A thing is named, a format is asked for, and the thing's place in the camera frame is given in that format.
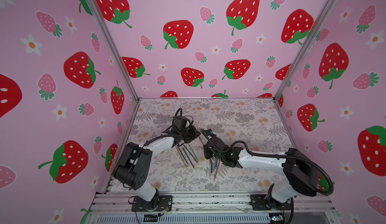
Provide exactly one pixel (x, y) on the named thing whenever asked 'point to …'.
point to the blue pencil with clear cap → (193, 153)
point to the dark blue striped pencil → (188, 156)
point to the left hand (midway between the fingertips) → (201, 132)
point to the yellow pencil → (180, 152)
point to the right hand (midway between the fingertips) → (201, 149)
